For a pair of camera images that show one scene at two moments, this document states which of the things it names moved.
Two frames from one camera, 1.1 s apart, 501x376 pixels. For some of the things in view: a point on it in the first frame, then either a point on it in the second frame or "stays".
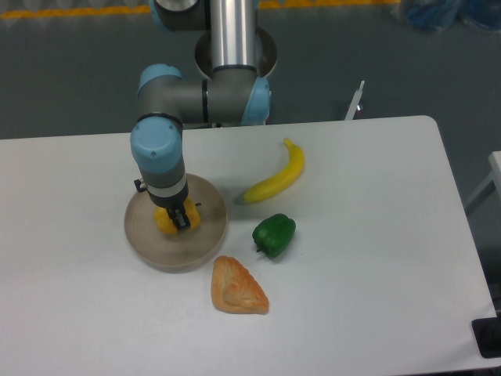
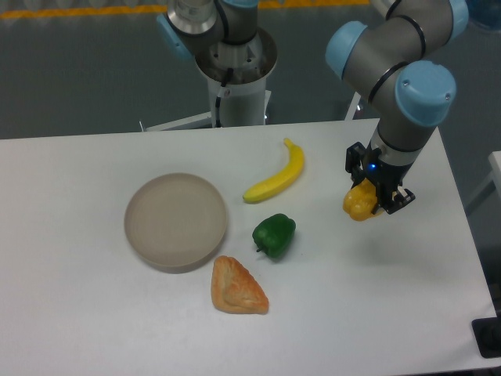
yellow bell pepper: (166, 224) to (360, 200)
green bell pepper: (274, 234) stays
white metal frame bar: (355, 103) stays
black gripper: (174, 203) to (387, 176)
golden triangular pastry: (234, 289) stays
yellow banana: (288, 177) stays
